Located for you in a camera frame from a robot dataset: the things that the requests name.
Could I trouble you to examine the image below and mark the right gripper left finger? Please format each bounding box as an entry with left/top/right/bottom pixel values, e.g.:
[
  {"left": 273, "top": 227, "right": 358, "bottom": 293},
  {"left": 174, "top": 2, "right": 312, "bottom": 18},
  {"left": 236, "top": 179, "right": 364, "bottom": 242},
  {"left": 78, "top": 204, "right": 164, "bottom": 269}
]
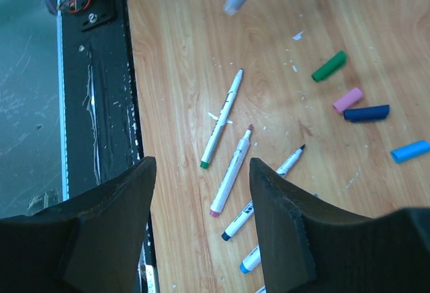
[{"left": 1, "top": 157, "right": 157, "bottom": 292}]

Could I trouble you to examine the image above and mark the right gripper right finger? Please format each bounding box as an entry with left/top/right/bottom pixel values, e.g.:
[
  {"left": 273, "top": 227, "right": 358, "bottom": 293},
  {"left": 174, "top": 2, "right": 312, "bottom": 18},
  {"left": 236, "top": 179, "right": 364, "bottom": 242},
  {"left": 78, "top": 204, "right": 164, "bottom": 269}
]
[{"left": 249, "top": 158, "right": 429, "bottom": 292}]

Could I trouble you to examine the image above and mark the light blue cap marker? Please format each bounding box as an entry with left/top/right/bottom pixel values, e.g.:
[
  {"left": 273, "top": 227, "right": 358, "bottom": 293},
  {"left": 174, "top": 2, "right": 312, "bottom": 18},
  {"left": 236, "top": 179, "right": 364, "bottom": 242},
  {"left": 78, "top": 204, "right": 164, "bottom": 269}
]
[{"left": 240, "top": 245, "right": 261, "bottom": 274}]

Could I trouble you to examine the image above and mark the white slim marker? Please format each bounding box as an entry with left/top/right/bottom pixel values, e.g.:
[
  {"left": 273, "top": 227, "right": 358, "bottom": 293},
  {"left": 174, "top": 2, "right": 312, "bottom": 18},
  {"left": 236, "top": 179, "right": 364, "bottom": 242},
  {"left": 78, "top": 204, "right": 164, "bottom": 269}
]
[{"left": 255, "top": 286, "right": 266, "bottom": 293}]

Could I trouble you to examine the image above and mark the dark blue cap marker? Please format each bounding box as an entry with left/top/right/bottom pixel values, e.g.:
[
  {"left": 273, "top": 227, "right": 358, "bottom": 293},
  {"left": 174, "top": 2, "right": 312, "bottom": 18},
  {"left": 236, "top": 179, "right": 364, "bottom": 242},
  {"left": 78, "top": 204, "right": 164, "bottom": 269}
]
[{"left": 220, "top": 144, "right": 306, "bottom": 242}]

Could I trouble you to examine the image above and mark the red pink cap marker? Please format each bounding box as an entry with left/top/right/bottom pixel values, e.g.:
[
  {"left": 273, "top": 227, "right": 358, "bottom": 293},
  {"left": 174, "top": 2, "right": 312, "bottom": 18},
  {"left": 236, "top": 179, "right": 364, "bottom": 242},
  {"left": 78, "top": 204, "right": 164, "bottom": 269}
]
[{"left": 209, "top": 124, "right": 254, "bottom": 217}]

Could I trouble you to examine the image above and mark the light blue pen cap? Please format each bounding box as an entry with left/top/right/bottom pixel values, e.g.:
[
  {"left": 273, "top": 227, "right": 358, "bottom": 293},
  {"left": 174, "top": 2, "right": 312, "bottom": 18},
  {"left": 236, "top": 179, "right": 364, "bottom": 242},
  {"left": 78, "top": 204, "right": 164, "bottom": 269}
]
[{"left": 390, "top": 140, "right": 430, "bottom": 164}]

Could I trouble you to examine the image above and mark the dark blue pen cap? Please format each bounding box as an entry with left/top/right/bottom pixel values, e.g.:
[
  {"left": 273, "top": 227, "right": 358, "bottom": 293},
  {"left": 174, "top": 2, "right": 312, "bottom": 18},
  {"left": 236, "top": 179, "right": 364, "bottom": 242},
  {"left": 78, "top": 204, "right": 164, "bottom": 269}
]
[{"left": 343, "top": 104, "right": 390, "bottom": 123}]

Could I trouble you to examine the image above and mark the green cap marker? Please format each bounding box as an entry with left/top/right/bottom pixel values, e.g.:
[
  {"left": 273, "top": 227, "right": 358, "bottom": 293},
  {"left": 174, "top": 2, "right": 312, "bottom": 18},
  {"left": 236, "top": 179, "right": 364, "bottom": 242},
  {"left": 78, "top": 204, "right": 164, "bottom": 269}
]
[{"left": 200, "top": 69, "right": 244, "bottom": 169}]

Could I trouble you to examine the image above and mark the red pink pen cap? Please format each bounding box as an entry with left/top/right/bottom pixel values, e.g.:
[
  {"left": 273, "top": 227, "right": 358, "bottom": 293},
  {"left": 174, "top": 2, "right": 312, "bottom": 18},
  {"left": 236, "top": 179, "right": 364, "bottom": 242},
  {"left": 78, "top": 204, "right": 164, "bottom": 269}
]
[{"left": 333, "top": 87, "right": 363, "bottom": 113}]

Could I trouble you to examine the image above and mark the green pen cap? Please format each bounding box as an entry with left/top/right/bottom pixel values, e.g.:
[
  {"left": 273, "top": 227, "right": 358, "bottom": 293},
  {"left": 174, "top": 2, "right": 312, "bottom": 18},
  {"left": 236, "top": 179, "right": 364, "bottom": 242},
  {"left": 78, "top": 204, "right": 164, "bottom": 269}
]
[{"left": 311, "top": 50, "right": 347, "bottom": 82}]

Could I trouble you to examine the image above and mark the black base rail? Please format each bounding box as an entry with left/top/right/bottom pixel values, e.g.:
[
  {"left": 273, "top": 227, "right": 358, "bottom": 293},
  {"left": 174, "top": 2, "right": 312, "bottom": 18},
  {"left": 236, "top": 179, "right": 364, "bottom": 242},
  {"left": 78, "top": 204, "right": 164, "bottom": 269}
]
[{"left": 57, "top": 0, "right": 155, "bottom": 292}]

